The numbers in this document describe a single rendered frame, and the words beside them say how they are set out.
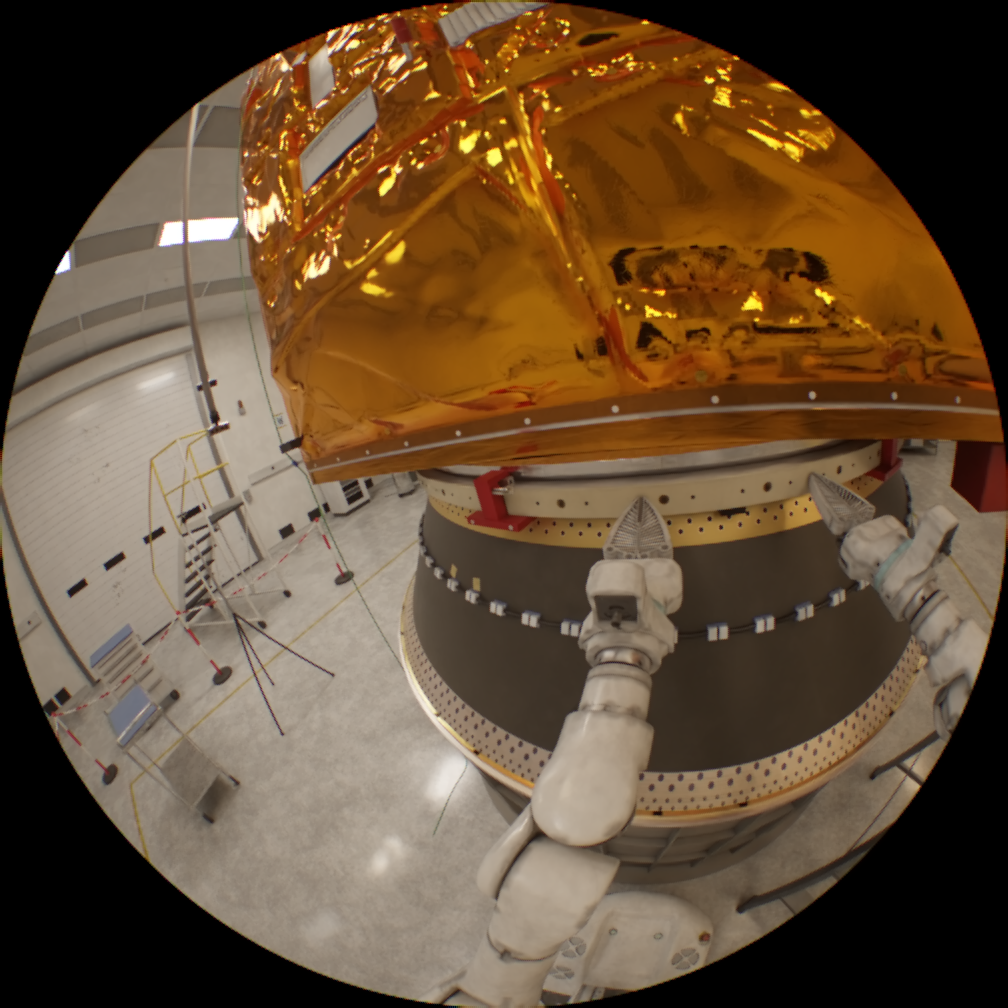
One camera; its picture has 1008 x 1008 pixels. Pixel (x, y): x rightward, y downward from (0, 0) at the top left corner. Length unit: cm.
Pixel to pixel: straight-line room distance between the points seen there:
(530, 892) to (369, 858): 204
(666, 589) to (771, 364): 34
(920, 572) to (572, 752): 37
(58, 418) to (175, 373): 267
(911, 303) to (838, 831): 204
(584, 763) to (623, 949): 140
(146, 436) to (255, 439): 249
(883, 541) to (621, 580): 32
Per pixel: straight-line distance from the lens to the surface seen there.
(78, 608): 785
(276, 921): 260
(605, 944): 160
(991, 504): 94
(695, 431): 54
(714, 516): 55
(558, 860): 26
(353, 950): 228
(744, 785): 76
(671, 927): 160
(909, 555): 43
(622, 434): 56
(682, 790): 73
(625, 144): 59
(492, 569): 69
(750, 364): 52
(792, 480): 55
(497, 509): 58
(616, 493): 49
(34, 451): 803
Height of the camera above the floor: 190
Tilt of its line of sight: 21 degrees down
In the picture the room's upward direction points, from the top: 15 degrees counter-clockwise
